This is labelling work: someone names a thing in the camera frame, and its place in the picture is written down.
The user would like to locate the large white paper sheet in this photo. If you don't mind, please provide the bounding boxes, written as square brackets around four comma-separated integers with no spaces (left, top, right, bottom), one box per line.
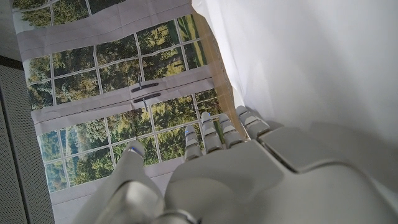
[191,0,398,195]

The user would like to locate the printed window forest backdrop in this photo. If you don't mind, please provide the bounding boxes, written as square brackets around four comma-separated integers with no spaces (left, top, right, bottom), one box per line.
[12,0,233,206]

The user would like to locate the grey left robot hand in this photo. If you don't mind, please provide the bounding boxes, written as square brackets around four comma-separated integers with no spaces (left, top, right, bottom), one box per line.
[73,105,398,224]

